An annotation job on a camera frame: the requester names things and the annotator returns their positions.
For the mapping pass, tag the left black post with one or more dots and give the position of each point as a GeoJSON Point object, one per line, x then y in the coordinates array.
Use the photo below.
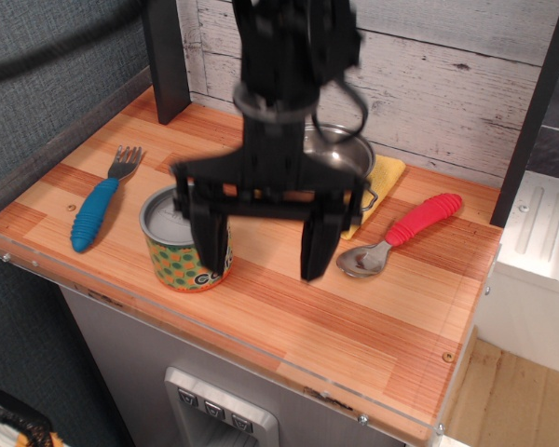
{"type": "Point", "coordinates": [165, 49]}

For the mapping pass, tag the right black post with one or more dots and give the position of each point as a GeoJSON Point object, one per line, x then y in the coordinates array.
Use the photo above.
{"type": "Point", "coordinates": [535, 114]}

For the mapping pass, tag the black post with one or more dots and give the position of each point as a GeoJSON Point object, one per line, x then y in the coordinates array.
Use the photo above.
{"type": "Point", "coordinates": [535, 114]}
{"type": "Point", "coordinates": [165, 49]}

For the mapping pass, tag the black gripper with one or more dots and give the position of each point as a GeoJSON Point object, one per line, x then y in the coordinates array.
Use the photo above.
{"type": "Point", "coordinates": [269, 176]}

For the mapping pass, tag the peas and carrots can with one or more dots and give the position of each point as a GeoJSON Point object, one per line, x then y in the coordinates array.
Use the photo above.
{"type": "Point", "coordinates": [171, 248]}

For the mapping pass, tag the grey toy fridge cabinet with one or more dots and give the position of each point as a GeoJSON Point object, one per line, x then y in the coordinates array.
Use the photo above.
{"type": "Point", "coordinates": [133, 358]}

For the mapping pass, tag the red handled spoon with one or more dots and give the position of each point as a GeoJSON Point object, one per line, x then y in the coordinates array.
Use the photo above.
{"type": "Point", "coordinates": [366, 261]}

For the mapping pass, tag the silver dispenser panel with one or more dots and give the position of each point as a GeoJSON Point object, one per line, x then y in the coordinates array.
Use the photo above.
{"type": "Point", "coordinates": [214, 412]}

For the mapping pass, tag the blue handled fork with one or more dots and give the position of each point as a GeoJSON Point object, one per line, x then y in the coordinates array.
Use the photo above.
{"type": "Point", "coordinates": [89, 219]}

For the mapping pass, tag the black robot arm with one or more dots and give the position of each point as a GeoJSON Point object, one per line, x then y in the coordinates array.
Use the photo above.
{"type": "Point", "coordinates": [289, 51]}

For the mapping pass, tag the white toy sink unit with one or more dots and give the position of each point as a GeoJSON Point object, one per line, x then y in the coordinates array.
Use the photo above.
{"type": "Point", "coordinates": [519, 309]}

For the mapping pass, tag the orange black object corner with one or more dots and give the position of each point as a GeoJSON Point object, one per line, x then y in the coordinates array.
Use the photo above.
{"type": "Point", "coordinates": [22, 425]}

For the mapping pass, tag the stainless steel pot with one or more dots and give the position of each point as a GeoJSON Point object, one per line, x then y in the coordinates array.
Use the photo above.
{"type": "Point", "coordinates": [331, 145]}

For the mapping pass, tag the yellow cloth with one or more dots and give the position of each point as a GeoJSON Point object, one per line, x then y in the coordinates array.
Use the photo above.
{"type": "Point", "coordinates": [384, 176]}

